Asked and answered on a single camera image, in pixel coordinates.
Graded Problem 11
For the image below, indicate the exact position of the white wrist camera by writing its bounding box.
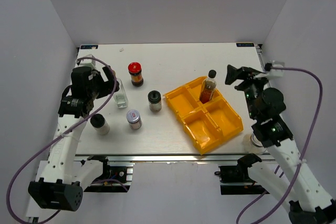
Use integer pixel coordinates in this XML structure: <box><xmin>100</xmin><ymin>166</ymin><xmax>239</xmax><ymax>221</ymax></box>
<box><xmin>264</xmin><ymin>60</ymin><xmax>285</xmax><ymax>80</ymax></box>
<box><xmin>76</xmin><ymin>54</ymin><xmax>97</xmax><ymax>69</ymax></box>

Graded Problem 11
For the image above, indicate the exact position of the left blue logo sticker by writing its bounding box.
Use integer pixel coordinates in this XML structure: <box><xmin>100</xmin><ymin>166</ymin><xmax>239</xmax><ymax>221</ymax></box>
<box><xmin>80</xmin><ymin>45</ymin><xmax>98</xmax><ymax>50</ymax></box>

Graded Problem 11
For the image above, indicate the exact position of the blue logo sticker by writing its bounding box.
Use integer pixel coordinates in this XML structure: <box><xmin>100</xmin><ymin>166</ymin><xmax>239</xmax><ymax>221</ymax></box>
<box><xmin>236</xmin><ymin>42</ymin><xmax>255</xmax><ymax>47</ymax></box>
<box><xmin>80</xmin><ymin>45</ymin><xmax>98</xmax><ymax>50</ymax></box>

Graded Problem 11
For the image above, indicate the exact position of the black top salt grinder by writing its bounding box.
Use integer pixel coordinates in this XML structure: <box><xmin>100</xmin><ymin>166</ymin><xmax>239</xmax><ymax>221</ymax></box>
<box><xmin>90</xmin><ymin>113</ymin><xmax>110</xmax><ymax>135</ymax></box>

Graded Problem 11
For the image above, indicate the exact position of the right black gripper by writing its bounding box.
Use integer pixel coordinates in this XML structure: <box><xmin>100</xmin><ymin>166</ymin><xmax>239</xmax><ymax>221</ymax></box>
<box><xmin>224</xmin><ymin>65</ymin><xmax>271</xmax><ymax>119</ymax></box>

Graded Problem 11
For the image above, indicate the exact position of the right blue logo sticker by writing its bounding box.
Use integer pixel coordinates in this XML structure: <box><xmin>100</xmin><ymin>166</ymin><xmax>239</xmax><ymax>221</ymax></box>
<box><xmin>236</xmin><ymin>42</ymin><xmax>255</xmax><ymax>47</ymax></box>

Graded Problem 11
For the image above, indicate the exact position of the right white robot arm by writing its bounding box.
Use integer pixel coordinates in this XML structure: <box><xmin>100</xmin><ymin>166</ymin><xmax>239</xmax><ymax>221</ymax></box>
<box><xmin>225</xmin><ymin>63</ymin><xmax>335</xmax><ymax>223</ymax></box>

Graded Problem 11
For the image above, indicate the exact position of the black cap chili sauce bottle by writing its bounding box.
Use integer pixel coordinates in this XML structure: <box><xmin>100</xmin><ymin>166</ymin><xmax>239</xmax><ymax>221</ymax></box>
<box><xmin>199</xmin><ymin>70</ymin><xmax>217</xmax><ymax>104</ymax></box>

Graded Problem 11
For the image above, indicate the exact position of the red lid sauce jar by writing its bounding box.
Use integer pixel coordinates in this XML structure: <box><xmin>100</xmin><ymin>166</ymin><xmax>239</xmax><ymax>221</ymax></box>
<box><xmin>128</xmin><ymin>62</ymin><xmax>144</xmax><ymax>87</ymax></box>

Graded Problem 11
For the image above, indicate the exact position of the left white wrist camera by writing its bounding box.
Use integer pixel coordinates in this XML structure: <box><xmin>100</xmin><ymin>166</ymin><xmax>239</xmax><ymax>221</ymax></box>
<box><xmin>76</xmin><ymin>54</ymin><xmax>97</xmax><ymax>69</ymax></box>

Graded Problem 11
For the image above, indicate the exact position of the black top pepper grinder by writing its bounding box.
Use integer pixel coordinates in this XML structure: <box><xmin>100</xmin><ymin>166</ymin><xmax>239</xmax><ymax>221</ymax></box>
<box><xmin>148</xmin><ymin>90</ymin><xmax>162</xmax><ymax>112</ymax></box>

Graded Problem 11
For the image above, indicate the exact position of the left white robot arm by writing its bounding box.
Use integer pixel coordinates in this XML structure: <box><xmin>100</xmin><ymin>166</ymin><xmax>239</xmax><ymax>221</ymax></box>
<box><xmin>28</xmin><ymin>66</ymin><xmax>119</xmax><ymax>211</ymax></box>

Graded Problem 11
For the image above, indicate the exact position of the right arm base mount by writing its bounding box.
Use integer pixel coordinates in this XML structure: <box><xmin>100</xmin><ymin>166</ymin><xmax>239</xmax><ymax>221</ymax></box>
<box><xmin>214</xmin><ymin>154</ymin><xmax>269</xmax><ymax>195</ymax></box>

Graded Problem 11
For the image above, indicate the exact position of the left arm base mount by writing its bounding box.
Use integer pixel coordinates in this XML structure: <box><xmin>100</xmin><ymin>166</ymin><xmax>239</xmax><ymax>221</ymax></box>
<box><xmin>80</xmin><ymin>155</ymin><xmax>133</xmax><ymax>193</ymax></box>

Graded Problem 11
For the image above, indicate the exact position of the aluminium table frame rail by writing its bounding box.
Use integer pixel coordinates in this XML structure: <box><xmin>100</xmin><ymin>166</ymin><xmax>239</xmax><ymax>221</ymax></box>
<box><xmin>75</xmin><ymin>153</ymin><xmax>276</xmax><ymax>164</ymax></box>

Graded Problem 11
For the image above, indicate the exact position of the clear glass jar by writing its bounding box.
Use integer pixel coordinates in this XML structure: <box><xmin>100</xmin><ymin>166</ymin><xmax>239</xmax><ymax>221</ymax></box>
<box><xmin>242</xmin><ymin>133</ymin><xmax>266</xmax><ymax>155</ymax></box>

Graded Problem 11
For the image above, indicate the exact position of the yellow four-compartment bin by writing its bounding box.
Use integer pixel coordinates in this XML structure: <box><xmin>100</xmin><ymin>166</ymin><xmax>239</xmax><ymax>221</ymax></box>
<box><xmin>163</xmin><ymin>76</ymin><xmax>244</xmax><ymax>155</ymax></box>

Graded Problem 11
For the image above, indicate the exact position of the silver lid spice jar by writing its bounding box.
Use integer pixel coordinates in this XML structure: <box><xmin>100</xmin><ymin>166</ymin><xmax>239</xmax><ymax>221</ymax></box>
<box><xmin>126</xmin><ymin>110</ymin><xmax>142</xmax><ymax>130</ymax></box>

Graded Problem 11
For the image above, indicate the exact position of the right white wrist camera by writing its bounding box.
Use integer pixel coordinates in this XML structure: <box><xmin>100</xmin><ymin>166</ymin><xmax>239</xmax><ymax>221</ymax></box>
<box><xmin>264</xmin><ymin>60</ymin><xmax>285</xmax><ymax>80</ymax></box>

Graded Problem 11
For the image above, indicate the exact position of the clear square oil bottle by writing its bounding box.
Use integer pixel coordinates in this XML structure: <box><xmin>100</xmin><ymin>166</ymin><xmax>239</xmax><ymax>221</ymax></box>
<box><xmin>113</xmin><ymin>78</ymin><xmax>128</xmax><ymax>109</ymax></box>

